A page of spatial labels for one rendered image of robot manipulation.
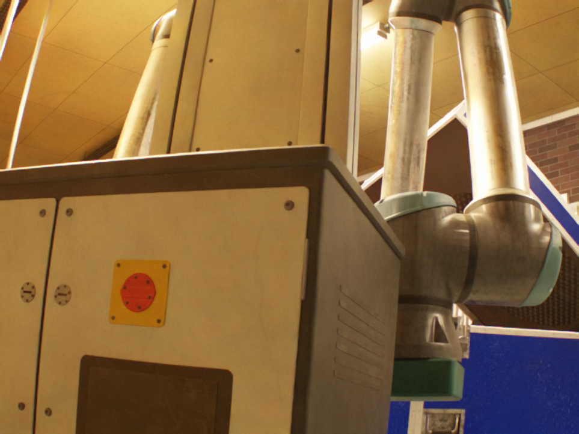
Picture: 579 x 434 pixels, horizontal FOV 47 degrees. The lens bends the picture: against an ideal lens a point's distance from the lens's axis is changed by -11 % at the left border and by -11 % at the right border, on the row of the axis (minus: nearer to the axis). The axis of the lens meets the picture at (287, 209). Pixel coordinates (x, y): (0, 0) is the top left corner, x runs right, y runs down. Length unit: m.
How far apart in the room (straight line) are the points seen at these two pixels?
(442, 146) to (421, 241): 1.61
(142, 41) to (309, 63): 4.33
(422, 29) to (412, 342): 0.69
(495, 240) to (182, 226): 0.65
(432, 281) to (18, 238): 0.65
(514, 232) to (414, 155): 0.36
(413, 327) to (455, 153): 1.67
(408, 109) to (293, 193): 0.89
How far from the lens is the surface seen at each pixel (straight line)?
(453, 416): 2.31
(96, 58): 5.82
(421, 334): 1.10
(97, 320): 0.67
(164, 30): 1.74
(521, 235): 1.21
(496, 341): 2.38
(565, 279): 2.97
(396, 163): 1.48
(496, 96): 1.37
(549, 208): 2.61
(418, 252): 1.14
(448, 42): 5.14
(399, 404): 2.20
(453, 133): 2.65
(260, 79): 1.20
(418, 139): 1.49
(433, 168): 2.87
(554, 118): 6.19
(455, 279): 1.17
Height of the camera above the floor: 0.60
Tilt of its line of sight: 17 degrees up
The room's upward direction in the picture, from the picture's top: 5 degrees clockwise
